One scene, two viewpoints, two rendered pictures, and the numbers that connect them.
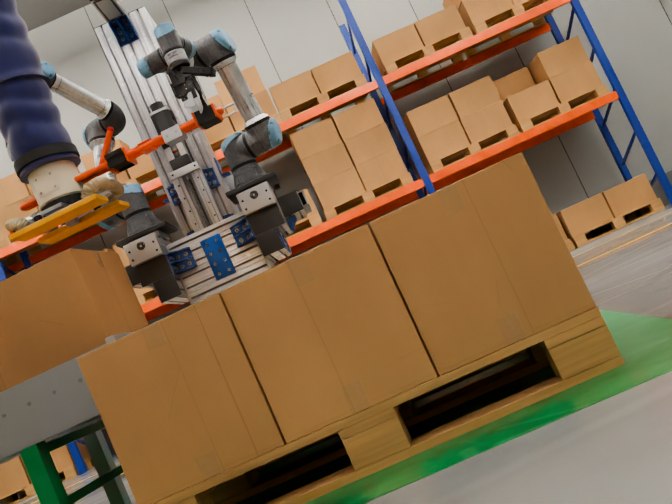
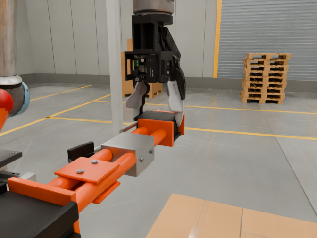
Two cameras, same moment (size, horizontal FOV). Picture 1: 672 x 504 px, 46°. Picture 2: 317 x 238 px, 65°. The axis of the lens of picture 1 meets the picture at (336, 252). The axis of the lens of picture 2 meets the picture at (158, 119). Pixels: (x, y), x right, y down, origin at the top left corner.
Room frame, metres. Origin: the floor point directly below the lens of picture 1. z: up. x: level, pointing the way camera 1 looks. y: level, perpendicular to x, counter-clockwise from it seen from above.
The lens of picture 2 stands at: (2.54, 0.70, 1.35)
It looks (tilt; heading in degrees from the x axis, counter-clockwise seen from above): 15 degrees down; 286
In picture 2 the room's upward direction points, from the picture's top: straight up
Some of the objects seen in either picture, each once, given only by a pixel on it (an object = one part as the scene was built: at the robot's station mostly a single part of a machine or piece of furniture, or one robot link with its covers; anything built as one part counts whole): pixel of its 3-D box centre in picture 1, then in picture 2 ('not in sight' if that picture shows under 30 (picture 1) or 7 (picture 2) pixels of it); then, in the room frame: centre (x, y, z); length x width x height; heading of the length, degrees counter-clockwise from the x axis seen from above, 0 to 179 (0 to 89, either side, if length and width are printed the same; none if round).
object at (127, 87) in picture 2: not in sight; (142, 67); (5.25, -6.87, 0.87); 1.20 x 1.01 x 1.74; 91
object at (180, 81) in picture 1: (184, 81); (152, 50); (2.68, 0.24, 1.36); 0.09 x 0.08 x 0.12; 83
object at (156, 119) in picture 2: (207, 116); (162, 127); (2.67, 0.21, 1.20); 0.08 x 0.07 x 0.05; 84
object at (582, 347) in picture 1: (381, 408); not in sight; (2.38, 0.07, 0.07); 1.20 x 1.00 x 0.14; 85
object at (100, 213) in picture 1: (82, 218); not in sight; (2.83, 0.80, 1.10); 0.34 x 0.10 x 0.05; 84
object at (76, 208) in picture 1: (57, 214); not in sight; (2.64, 0.82, 1.10); 0.34 x 0.10 x 0.05; 84
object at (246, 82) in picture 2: not in sight; (262, 76); (1.66, -7.01, 0.65); 1.29 x 1.10 x 1.30; 91
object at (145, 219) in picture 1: (142, 223); not in sight; (3.28, 0.70, 1.09); 0.15 x 0.15 x 0.10
